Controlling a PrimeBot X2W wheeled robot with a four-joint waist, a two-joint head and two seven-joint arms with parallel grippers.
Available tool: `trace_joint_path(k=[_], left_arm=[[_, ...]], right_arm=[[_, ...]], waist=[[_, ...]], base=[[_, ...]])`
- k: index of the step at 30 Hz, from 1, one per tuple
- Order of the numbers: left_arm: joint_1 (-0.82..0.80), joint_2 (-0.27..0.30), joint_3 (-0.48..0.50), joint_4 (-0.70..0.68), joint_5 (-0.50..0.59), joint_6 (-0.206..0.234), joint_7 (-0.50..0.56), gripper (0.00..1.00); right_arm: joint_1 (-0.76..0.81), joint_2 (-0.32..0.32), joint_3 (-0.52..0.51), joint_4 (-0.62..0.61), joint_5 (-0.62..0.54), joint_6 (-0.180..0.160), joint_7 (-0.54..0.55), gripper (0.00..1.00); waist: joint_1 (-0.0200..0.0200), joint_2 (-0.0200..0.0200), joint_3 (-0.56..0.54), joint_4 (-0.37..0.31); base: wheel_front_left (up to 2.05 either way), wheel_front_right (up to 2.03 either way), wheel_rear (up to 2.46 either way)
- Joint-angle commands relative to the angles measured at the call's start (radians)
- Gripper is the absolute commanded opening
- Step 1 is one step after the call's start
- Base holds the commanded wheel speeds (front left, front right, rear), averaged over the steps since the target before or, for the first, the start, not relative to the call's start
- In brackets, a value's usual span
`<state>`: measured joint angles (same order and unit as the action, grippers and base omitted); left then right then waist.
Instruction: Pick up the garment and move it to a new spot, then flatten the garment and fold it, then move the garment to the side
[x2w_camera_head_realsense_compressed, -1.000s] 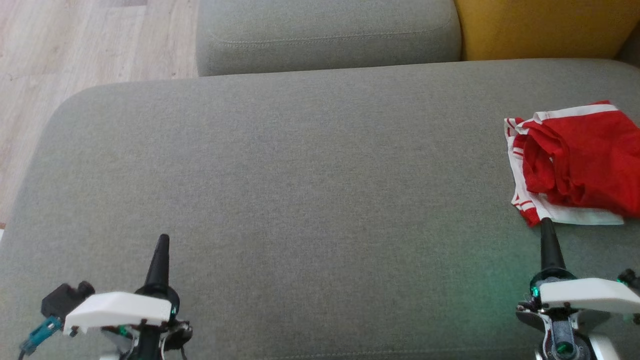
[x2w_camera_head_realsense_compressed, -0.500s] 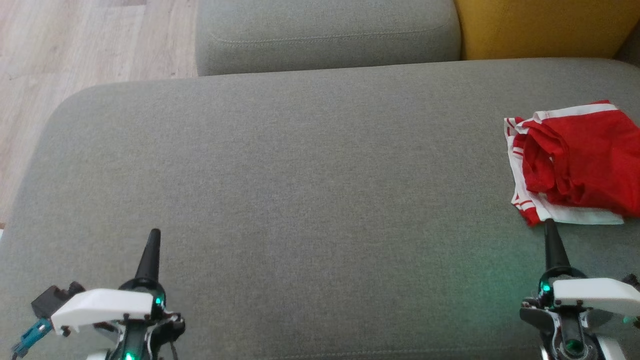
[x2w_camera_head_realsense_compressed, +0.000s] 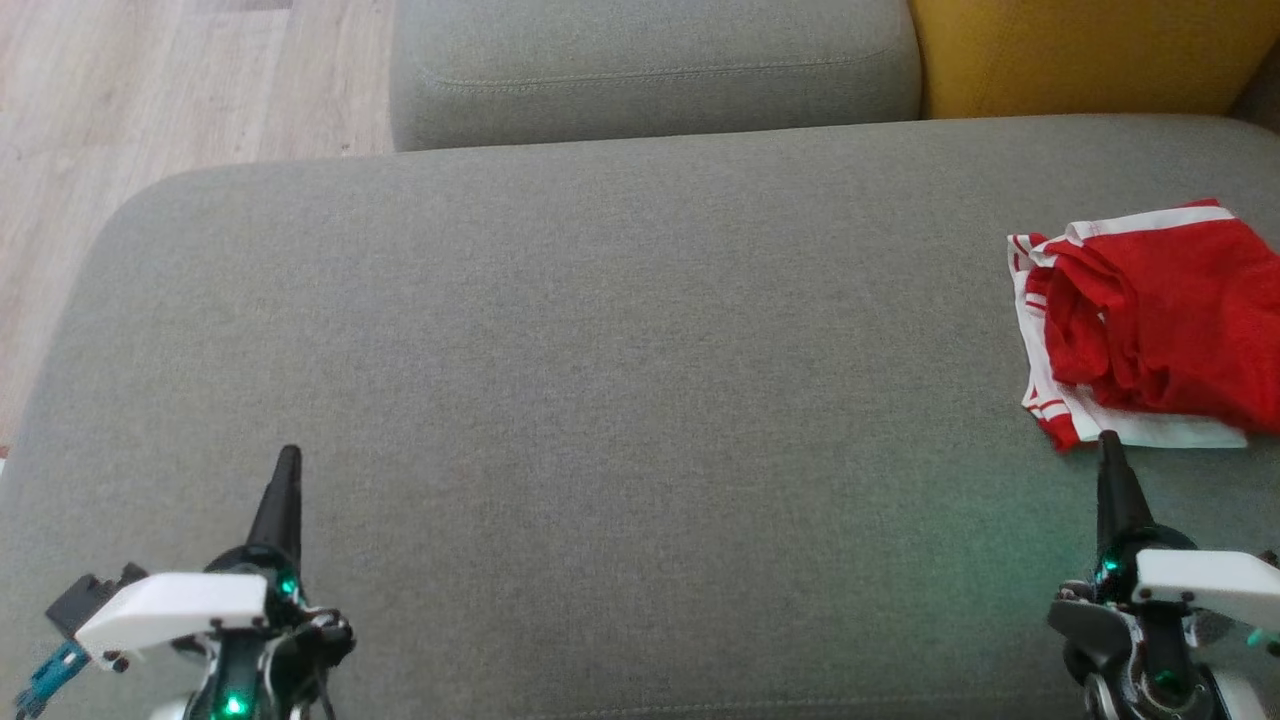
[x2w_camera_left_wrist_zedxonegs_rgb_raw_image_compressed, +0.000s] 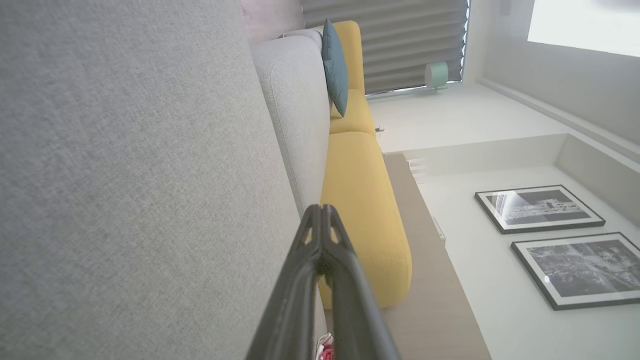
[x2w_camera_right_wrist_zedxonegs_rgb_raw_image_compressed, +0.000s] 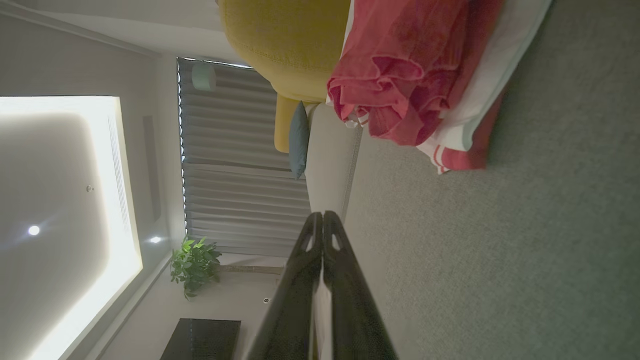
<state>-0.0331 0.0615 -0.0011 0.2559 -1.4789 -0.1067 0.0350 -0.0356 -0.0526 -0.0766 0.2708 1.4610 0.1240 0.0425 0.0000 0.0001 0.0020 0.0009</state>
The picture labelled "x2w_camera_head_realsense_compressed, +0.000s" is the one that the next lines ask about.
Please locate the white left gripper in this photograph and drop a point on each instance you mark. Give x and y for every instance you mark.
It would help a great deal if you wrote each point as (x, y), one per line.
(180, 605)

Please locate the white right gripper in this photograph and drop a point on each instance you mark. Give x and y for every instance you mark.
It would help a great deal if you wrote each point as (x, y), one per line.
(1200, 580)

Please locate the red shorts wide white band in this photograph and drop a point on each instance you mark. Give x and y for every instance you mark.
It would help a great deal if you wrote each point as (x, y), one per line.
(1180, 300)

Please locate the large grey sofa seat cushion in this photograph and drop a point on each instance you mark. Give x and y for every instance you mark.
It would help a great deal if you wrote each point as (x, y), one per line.
(600, 350)

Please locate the large yellow sofa back cushion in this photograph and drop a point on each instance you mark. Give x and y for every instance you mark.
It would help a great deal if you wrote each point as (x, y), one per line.
(1080, 50)

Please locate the small grey sofa seat cushion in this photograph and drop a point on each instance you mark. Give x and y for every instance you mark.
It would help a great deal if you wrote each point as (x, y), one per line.
(650, 60)

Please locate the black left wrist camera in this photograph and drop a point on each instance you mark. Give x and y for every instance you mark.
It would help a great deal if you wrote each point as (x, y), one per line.
(90, 600)

